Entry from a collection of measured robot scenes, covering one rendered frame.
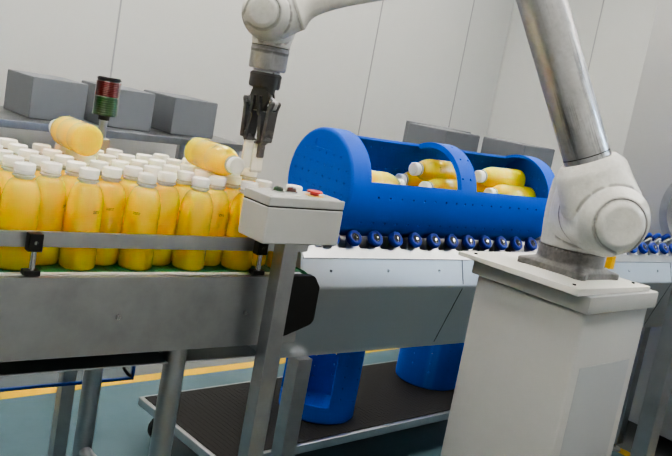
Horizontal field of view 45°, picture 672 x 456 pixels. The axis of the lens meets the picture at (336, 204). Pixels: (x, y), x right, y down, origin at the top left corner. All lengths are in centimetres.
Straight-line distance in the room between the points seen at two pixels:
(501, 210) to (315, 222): 87
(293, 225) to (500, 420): 70
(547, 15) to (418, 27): 549
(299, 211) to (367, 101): 519
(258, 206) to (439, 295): 85
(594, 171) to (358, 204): 63
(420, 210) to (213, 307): 70
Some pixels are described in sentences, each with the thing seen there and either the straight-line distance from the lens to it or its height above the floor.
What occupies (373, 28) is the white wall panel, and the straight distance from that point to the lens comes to 681.
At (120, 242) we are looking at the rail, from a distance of 166.
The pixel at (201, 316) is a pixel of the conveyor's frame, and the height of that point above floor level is 81.
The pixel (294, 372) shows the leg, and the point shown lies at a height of 59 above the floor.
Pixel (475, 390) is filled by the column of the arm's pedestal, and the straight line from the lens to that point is 203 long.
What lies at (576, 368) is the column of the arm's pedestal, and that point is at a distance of 189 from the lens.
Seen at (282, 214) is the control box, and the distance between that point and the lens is 167.
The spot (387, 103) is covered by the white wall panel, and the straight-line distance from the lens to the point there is 702.
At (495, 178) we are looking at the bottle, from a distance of 257.
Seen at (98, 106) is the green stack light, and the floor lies 118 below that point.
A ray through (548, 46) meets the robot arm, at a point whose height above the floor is 150.
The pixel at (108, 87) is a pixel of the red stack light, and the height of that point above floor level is 123.
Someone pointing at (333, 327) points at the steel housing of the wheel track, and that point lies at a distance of 217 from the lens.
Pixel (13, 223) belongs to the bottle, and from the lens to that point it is 159.
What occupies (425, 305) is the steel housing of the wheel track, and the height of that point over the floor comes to 77.
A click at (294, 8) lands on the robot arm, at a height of 148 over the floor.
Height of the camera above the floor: 134
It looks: 8 degrees down
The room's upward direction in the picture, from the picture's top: 10 degrees clockwise
